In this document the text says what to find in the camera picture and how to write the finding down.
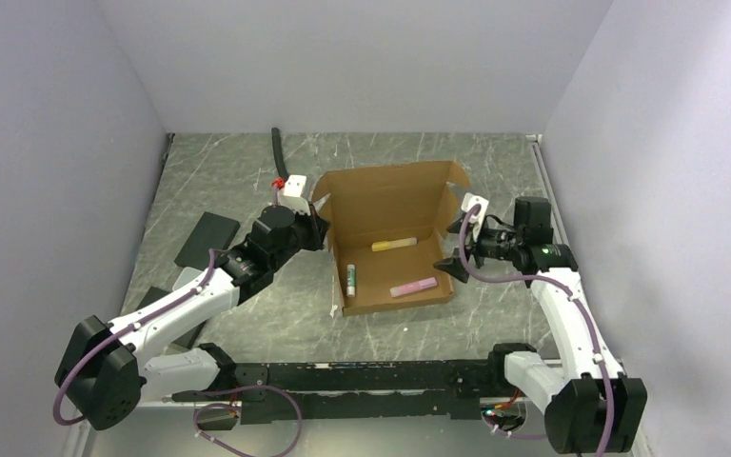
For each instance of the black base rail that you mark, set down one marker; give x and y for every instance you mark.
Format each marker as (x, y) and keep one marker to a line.
(458, 389)

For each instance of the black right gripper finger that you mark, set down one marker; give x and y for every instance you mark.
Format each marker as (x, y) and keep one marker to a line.
(453, 266)
(456, 227)

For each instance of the yellow highlighter marker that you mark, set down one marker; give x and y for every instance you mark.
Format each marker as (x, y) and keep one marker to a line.
(394, 244)

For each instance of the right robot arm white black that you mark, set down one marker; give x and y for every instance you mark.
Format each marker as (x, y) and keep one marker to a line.
(590, 405)

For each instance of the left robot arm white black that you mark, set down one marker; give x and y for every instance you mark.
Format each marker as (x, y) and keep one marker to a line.
(109, 368)

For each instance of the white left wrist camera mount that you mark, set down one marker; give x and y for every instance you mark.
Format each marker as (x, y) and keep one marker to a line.
(290, 193)

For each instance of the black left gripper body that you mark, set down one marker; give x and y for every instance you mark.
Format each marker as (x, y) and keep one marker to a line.
(306, 236)

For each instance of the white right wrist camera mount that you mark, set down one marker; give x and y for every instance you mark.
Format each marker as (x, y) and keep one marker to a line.
(475, 208)

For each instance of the pink highlighter marker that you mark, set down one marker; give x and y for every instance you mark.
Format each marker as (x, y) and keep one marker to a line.
(413, 287)

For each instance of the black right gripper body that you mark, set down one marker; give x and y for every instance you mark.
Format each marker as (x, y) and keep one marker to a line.
(496, 244)

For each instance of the brown cardboard box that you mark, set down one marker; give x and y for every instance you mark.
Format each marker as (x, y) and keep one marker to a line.
(368, 205)

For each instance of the black flat rectangular block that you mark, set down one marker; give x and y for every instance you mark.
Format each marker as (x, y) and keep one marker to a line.
(212, 231)

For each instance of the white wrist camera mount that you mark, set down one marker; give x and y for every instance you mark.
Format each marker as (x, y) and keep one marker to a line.
(475, 208)
(290, 193)

